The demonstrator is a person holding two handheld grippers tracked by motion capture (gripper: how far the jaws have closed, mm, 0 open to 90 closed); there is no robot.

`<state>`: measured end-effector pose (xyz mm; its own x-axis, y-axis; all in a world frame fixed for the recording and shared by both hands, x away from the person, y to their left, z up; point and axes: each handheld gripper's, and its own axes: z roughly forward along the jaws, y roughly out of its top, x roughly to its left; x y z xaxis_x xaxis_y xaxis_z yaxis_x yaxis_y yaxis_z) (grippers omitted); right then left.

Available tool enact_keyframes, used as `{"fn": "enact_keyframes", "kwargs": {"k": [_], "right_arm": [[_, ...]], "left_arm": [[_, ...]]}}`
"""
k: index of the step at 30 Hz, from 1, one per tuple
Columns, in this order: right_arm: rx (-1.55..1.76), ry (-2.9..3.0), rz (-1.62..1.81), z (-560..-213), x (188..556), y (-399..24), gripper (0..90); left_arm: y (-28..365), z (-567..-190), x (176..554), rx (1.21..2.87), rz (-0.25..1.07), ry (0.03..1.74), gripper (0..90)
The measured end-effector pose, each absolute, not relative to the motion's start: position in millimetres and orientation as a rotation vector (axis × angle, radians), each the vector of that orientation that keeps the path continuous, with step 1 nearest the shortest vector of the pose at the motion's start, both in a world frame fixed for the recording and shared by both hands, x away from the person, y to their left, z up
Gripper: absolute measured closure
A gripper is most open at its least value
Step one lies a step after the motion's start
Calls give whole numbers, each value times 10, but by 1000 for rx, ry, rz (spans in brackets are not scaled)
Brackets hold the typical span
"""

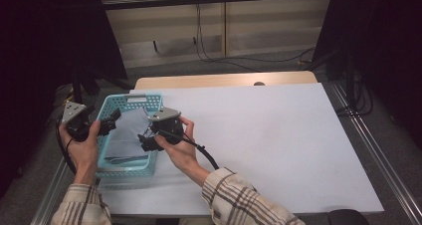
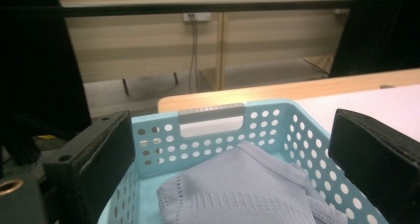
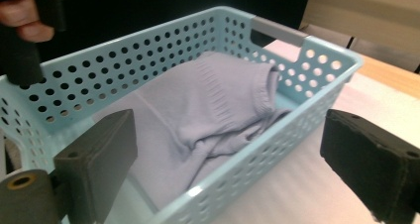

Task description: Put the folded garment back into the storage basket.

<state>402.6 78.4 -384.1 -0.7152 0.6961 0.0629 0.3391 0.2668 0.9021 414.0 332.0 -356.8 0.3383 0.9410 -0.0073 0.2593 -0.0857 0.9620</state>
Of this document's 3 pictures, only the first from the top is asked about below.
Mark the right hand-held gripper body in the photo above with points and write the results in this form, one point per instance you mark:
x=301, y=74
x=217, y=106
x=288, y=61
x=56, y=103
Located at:
x=167, y=125

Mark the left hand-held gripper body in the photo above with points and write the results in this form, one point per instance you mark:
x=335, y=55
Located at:
x=74, y=113

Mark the pale blue knit garment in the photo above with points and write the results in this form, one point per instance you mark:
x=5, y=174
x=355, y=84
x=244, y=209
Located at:
x=127, y=135

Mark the light blue perforated plastic basket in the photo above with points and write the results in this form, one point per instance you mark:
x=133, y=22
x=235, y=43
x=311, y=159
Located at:
x=132, y=170

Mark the person's right hand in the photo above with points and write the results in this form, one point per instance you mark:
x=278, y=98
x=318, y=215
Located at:
x=184, y=155

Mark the person's left hand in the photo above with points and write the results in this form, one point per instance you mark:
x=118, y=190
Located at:
x=84, y=155

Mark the black metal stand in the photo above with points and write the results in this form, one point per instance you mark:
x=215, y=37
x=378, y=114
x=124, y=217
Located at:
x=78, y=85

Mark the light wooden table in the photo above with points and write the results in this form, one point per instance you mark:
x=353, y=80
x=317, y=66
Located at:
x=215, y=79

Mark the dark curtain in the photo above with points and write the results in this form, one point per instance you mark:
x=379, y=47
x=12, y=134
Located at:
x=40, y=52
x=384, y=36

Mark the dark table grommet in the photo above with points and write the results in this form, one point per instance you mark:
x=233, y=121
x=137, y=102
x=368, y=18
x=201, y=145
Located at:
x=259, y=83

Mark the white table cover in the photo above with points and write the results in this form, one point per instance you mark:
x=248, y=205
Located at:
x=272, y=145

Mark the black round seat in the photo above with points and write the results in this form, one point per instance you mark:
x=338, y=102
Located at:
x=348, y=217

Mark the metal floor rail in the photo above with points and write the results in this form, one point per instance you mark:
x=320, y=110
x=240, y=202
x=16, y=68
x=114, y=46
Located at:
x=381, y=158
x=49, y=191

